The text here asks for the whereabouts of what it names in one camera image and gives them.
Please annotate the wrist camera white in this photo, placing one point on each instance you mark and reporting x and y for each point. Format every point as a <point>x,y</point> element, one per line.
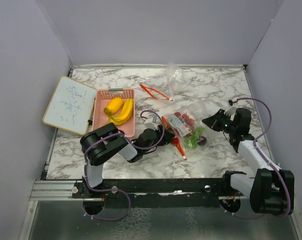
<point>232,108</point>
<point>150,122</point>

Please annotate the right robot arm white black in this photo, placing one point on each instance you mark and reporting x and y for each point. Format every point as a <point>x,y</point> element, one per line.
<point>271,190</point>

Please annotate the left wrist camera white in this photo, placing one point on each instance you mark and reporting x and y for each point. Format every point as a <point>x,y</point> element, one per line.
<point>150,122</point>

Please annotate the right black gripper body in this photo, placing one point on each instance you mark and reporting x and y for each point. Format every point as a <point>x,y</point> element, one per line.
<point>233,128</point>

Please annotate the aluminium frame rail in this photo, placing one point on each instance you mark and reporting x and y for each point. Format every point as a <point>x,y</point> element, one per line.
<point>48,190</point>

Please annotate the zip bag with yellow fruit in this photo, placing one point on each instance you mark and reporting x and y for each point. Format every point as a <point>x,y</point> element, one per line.
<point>167,83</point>

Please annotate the small whiteboard wooden frame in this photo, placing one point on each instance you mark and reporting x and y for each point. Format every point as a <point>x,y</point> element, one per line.
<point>70,106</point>

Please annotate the zip bag with berries grapes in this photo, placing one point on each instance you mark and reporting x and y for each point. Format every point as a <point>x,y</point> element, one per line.
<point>198,112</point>

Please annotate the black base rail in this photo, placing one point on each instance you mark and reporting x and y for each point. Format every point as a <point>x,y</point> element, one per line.
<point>156,193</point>

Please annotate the red fake berry bunch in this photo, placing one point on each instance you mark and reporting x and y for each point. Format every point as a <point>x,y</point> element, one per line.
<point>182,124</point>

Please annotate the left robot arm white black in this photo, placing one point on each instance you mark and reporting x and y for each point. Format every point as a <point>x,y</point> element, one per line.
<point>102,144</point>

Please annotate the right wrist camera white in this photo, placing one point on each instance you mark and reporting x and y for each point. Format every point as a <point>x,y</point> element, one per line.
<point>232,108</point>

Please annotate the green fake grape bunch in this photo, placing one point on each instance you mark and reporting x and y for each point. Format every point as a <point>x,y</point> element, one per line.
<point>190,141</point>

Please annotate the yellow fake banana bunch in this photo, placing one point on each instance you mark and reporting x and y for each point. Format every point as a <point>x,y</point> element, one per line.
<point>125,113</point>

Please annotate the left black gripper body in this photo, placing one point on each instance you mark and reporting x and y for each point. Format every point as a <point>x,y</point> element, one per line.
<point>159,133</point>

